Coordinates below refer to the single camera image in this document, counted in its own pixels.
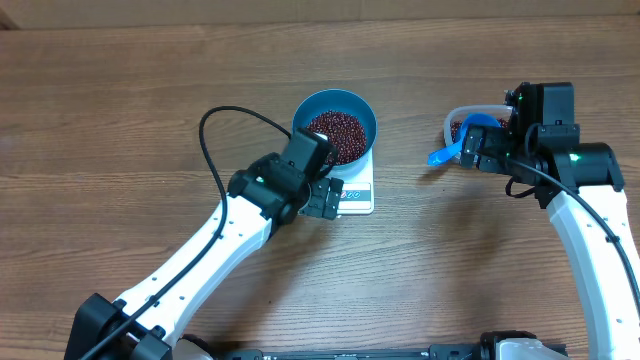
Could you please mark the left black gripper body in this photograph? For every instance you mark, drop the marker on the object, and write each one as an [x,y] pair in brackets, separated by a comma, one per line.
[322,200]

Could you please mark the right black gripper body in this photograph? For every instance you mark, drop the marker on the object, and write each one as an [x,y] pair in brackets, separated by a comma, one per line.
[492,140]

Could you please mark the blue plastic measuring scoop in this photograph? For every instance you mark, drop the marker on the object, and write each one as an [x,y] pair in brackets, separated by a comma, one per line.
[447,153]

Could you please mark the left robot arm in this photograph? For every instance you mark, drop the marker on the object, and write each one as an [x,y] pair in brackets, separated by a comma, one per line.
[148,321]

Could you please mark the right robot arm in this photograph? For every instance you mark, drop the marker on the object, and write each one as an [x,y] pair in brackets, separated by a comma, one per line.
[581,187]

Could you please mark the white digital kitchen scale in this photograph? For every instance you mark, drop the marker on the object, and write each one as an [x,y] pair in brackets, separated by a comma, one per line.
[357,197]

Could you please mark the red beans in bowl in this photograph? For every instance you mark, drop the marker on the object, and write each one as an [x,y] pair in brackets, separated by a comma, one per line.
[345,132]

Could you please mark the blue metal bowl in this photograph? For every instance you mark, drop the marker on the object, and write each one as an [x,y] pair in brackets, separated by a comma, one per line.
[338,100]

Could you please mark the clear plastic container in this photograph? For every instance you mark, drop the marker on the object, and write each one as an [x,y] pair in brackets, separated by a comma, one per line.
[459,115]

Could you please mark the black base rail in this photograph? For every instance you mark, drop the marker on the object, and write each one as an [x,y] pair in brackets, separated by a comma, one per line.
[496,345]

